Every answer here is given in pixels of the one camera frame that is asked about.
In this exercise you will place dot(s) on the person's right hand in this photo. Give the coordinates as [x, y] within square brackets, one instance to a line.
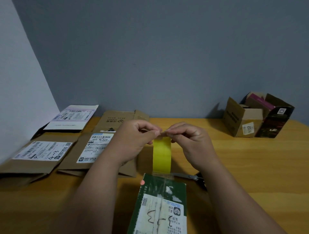
[195, 144]

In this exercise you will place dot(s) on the person's left hand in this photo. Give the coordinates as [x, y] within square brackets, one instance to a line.
[130, 144]

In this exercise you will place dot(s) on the plain brown carton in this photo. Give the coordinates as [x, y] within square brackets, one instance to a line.
[113, 118]

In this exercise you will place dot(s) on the black scissors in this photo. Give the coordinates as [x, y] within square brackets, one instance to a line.
[190, 177]

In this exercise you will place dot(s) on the yellow tape roll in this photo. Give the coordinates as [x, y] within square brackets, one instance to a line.
[161, 156]

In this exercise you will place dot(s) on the small brown cardboard box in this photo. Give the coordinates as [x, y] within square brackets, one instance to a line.
[239, 120]

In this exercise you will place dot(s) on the brown carton with label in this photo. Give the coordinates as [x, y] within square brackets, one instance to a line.
[72, 164]

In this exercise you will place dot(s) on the black box white label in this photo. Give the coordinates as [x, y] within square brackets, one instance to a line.
[72, 117]

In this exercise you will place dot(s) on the green box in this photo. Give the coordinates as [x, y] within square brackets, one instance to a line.
[161, 207]

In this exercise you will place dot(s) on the pink and black carton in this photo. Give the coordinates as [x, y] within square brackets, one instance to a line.
[275, 118]

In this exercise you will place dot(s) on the person's left forearm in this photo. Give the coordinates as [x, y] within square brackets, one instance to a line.
[89, 202]

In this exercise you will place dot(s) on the person's right forearm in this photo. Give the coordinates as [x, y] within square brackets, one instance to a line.
[243, 205]

